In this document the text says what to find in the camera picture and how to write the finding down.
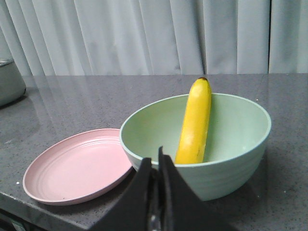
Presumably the grey metal container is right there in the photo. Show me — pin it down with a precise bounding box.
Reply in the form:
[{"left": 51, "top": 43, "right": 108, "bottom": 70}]
[{"left": 0, "top": 58, "right": 26, "bottom": 106}]

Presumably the green bowl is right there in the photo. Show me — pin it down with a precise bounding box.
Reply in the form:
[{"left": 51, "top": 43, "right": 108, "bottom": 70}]
[{"left": 119, "top": 93, "right": 271, "bottom": 201}]

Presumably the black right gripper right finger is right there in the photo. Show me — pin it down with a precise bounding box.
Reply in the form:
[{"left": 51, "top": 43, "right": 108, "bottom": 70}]
[{"left": 158, "top": 146, "right": 237, "bottom": 231}]

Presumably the white curtain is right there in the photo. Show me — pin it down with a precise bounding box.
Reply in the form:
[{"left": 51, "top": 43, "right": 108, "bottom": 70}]
[{"left": 0, "top": 0, "right": 308, "bottom": 76}]

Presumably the yellow banana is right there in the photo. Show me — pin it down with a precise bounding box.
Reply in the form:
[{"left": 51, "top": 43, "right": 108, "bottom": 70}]
[{"left": 175, "top": 77, "right": 212, "bottom": 164}]

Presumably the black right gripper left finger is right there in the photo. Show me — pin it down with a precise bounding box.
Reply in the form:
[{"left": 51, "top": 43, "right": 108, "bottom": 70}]
[{"left": 90, "top": 158, "right": 152, "bottom": 231}]

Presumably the pink plate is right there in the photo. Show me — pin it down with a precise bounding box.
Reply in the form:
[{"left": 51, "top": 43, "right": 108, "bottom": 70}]
[{"left": 23, "top": 128, "right": 132, "bottom": 206}]

